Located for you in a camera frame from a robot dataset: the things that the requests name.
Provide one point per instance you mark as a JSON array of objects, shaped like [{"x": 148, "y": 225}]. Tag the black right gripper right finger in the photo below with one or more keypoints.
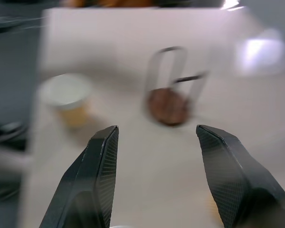
[{"x": 232, "y": 175}]

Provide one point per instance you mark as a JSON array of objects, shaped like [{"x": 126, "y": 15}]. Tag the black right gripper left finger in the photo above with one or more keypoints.
[{"x": 90, "y": 180}]

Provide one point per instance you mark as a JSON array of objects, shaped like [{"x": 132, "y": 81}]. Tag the yellow paper cup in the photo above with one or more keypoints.
[{"x": 67, "y": 99}]

